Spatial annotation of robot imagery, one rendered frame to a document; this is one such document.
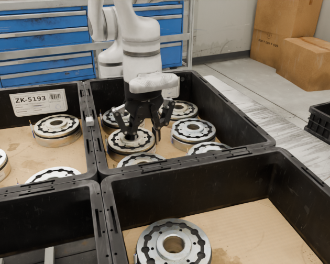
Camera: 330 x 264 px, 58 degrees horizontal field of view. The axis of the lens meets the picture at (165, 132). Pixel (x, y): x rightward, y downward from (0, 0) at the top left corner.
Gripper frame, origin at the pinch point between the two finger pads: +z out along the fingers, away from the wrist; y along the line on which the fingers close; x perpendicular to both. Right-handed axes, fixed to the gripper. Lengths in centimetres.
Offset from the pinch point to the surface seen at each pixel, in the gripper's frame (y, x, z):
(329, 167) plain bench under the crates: -49, 11, 15
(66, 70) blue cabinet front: -2, -188, 44
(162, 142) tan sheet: -4.3, -0.3, 2.3
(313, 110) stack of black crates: -94, -32, 26
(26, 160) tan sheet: 24.6, -5.5, 2.3
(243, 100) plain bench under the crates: -55, -35, 15
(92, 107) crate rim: 9.8, -4.1, -7.8
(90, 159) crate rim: 14.0, 14.0, -7.7
